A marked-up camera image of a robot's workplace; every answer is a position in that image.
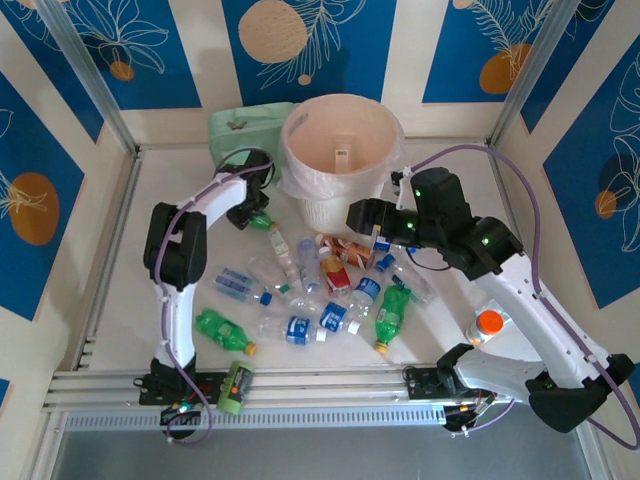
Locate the small green plastic bottle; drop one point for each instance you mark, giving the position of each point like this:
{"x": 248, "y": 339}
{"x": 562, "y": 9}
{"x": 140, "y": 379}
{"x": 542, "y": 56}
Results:
{"x": 260, "y": 221}

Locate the small blue label bottle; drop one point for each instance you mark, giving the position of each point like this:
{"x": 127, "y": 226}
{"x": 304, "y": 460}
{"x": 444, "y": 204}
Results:
{"x": 382, "y": 243}

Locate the brown patterned snack can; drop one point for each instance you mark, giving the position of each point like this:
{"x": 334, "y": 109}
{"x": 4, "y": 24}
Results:
{"x": 352, "y": 251}

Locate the slim clear bottle white label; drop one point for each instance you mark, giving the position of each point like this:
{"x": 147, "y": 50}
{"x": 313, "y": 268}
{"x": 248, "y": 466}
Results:
{"x": 280, "y": 247}

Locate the crushed clear bottle green cap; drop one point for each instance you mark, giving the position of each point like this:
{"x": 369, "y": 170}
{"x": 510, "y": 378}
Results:
{"x": 265, "y": 270}

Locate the clear bottle pale blue label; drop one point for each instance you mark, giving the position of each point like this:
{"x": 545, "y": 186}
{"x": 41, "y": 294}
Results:
{"x": 307, "y": 260}

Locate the long clear bottle blue cap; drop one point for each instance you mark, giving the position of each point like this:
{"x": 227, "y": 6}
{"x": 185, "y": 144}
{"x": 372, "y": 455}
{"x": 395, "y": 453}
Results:
{"x": 410, "y": 282}

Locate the green bottle yellow cap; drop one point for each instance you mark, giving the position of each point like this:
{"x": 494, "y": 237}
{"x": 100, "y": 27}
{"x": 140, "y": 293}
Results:
{"x": 222, "y": 330}
{"x": 391, "y": 312}

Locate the blue label bottle white cap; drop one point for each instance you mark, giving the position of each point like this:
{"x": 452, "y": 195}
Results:
{"x": 298, "y": 331}
{"x": 332, "y": 316}

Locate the clear crushed plastic bottle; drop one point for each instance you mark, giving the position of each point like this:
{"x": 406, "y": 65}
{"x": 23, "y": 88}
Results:
{"x": 300, "y": 302}

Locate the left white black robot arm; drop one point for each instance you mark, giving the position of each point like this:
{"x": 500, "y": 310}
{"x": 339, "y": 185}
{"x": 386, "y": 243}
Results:
{"x": 175, "y": 310}

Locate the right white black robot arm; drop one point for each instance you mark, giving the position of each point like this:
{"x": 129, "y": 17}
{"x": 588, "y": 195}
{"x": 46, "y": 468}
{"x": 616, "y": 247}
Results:
{"x": 525, "y": 310}

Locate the cream plastic bin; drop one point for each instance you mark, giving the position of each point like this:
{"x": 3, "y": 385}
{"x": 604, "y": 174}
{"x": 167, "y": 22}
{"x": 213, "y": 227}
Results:
{"x": 325, "y": 215}

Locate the mint green zip pouch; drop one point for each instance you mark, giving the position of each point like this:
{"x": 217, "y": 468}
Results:
{"x": 235, "y": 135}

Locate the orange capped bottle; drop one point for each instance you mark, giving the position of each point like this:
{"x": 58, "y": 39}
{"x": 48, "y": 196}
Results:
{"x": 487, "y": 322}

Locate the green can black label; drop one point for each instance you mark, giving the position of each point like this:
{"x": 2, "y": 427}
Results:
{"x": 235, "y": 387}

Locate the left base wiring connector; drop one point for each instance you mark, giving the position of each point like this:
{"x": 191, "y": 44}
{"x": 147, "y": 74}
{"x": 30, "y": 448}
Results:
{"x": 181, "y": 409}

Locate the base wiring connector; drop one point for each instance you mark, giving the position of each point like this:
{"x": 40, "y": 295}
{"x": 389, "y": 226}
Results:
{"x": 181, "y": 409}
{"x": 467, "y": 409}

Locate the right base wiring connector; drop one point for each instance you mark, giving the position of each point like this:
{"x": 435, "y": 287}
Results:
{"x": 467, "y": 409}

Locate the grey metal panel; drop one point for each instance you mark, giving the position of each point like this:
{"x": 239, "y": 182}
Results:
{"x": 325, "y": 455}

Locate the aluminium side rail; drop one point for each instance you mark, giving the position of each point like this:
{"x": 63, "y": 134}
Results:
{"x": 125, "y": 200}
{"x": 506, "y": 200}

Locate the aluminium frame post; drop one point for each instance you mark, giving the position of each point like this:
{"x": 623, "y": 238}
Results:
{"x": 527, "y": 75}
{"x": 89, "y": 75}

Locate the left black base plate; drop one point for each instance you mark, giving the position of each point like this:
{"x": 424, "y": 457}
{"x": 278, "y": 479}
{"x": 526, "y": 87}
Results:
{"x": 212, "y": 380}

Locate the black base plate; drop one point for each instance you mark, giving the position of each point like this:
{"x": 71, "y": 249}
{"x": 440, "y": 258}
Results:
{"x": 420, "y": 385}
{"x": 212, "y": 380}

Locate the aluminium mounting rail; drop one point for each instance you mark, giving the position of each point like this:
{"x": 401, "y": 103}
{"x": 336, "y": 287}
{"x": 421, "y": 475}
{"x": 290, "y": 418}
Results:
{"x": 325, "y": 385}

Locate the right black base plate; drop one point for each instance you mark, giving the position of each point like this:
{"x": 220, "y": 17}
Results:
{"x": 420, "y": 385}

